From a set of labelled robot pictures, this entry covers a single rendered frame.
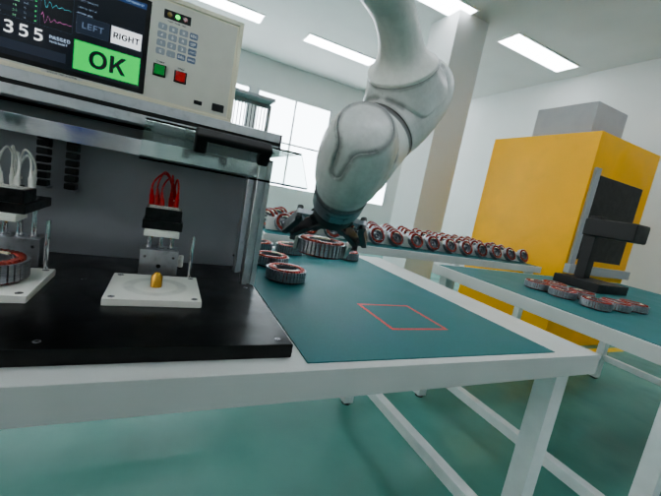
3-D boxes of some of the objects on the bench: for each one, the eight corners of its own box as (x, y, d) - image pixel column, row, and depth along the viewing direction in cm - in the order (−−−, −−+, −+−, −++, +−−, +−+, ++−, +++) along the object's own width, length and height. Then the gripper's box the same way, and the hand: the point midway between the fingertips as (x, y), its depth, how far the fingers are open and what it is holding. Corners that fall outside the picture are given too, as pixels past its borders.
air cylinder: (176, 276, 77) (179, 251, 76) (137, 273, 74) (140, 248, 73) (175, 270, 82) (178, 246, 81) (139, 267, 79) (142, 243, 78)
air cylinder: (37, 267, 67) (39, 238, 66) (-15, 264, 64) (-14, 234, 63) (46, 261, 71) (47, 234, 70) (-2, 257, 68) (-1, 229, 67)
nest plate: (201, 308, 62) (202, 301, 61) (100, 305, 55) (100, 298, 55) (195, 282, 75) (196, 277, 75) (113, 278, 68) (114, 272, 68)
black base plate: (291, 357, 54) (293, 343, 54) (-505, 386, 27) (-510, 358, 26) (238, 274, 96) (239, 266, 96) (-93, 251, 68) (-93, 240, 68)
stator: (257, 274, 99) (259, 261, 98) (288, 273, 107) (290, 261, 106) (280, 286, 91) (282, 273, 91) (312, 283, 99) (315, 272, 99)
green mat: (554, 352, 80) (555, 351, 80) (307, 363, 54) (307, 362, 54) (357, 257, 164) (357, 256, 164) (223, 242, 137) (223, 242, 137)
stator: (273, 271, 107) (275, 259, 106) (245, 262, 111) (247, 250, 111) (293, 267, 117) (295, 256, 116) (267, 259, 121) (269, 248, 121)
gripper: (267, 209, 59) (267, 253, 80) (399, 235, 62) (367, 272, 82) (275, 171, 62) (273, 223, 83) (401, 198, 64) (370, 242, 85)
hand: (321, 244), depth 81 cm, fingers closed on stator, 11 cm apart
